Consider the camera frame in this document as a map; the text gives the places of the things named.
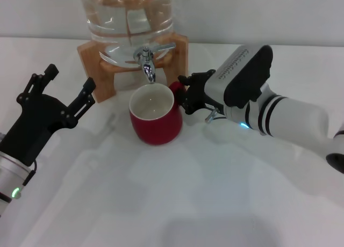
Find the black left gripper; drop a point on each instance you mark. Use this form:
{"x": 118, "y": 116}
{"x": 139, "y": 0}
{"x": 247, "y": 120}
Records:
{"x": 40, "y": 118}

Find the silver black wrist camera box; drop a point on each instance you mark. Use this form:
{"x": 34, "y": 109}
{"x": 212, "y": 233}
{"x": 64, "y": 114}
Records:
{"x": 247, "y": 78}

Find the chrome faucet with lever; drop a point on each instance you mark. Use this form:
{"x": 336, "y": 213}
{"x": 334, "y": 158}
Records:
{"x": 146, "y": 60}

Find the glass water dispenser jar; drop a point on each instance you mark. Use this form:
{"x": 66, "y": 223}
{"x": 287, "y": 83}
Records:
{"x": 121, "y": 16}

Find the wooden dispenser stand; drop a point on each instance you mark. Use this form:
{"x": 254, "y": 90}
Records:
{"x": 177, "y": 67}

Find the red ceramic cup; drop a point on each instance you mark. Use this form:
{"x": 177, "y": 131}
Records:
{"x": 156, "y": 129}

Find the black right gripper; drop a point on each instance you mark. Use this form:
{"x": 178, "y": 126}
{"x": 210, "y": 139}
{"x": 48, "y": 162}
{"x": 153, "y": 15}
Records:
{"x": 200, "y": 96}

